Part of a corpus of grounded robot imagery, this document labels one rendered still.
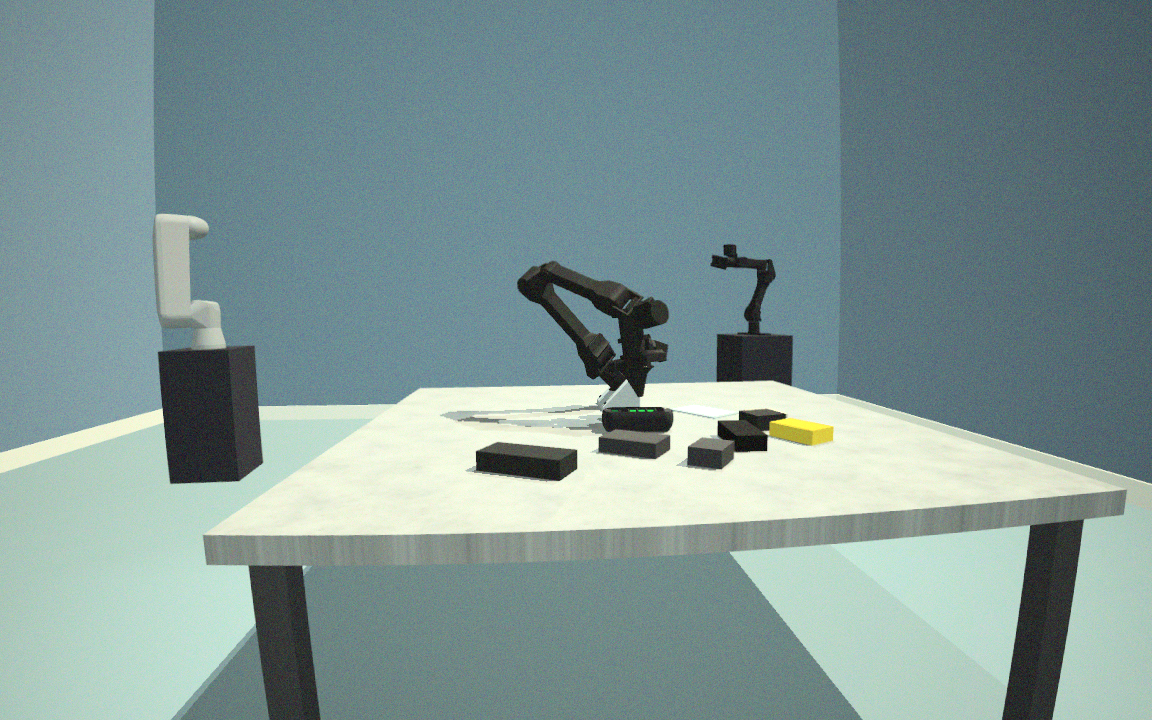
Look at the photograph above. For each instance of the yellow rectangular block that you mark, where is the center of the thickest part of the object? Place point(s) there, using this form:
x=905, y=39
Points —
x=805, y=432

